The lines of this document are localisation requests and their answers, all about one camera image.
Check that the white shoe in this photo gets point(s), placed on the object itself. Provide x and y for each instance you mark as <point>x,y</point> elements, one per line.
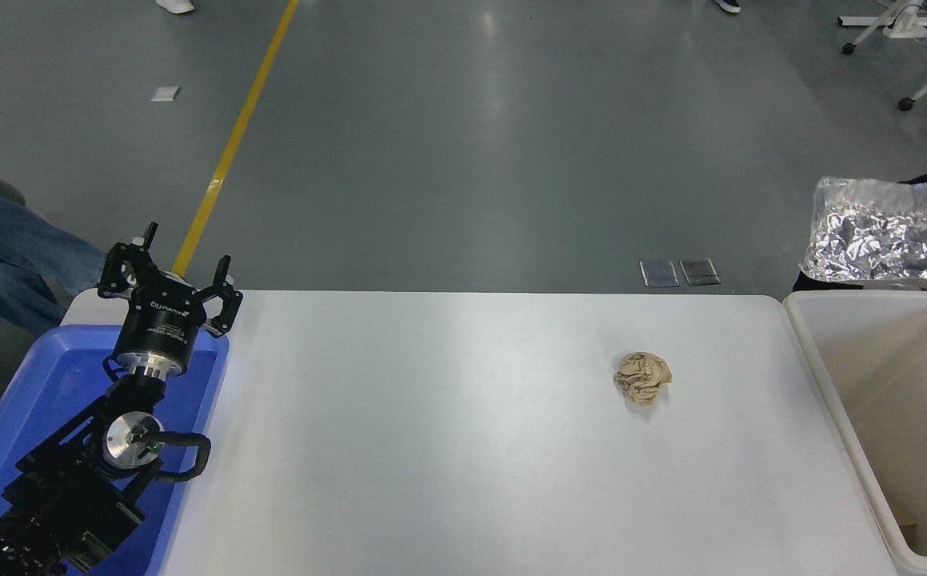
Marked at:
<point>175,5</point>

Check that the white paper scrap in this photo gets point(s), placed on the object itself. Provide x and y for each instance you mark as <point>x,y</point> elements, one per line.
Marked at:
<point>165,94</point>

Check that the foil tray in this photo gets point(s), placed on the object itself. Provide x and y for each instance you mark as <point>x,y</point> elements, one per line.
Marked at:
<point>887,236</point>

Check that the crumpled tan paper ball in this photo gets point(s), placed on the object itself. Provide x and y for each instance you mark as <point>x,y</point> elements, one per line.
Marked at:
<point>643,378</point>

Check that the blue plastic tray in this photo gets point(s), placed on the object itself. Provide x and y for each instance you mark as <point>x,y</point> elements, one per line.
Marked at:
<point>47,384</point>

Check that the grey metal floor plate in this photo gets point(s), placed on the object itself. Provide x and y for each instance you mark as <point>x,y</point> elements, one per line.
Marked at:
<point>699,270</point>
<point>659,273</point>

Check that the large pale bin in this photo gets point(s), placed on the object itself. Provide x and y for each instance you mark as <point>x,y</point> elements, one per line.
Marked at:
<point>839,376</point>

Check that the seated person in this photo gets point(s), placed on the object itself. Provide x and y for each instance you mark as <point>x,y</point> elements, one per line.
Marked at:
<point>15,240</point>

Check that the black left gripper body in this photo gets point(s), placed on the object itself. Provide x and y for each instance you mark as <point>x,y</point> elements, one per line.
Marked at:
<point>161,324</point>

